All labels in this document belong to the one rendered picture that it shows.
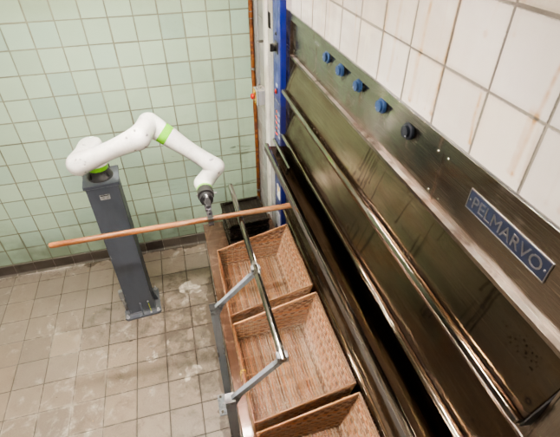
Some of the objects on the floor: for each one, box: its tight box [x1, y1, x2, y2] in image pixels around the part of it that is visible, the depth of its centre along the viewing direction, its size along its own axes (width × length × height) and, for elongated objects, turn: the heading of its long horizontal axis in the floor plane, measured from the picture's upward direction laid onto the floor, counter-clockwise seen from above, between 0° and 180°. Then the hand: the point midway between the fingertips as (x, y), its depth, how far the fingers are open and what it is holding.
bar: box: [209, 184, 289, 437], centre depth 233 cm, size 31×127×118 cm, turn 15°
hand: (210, 218), depth 218 cm, fingers closed on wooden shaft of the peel, 3 cm apart
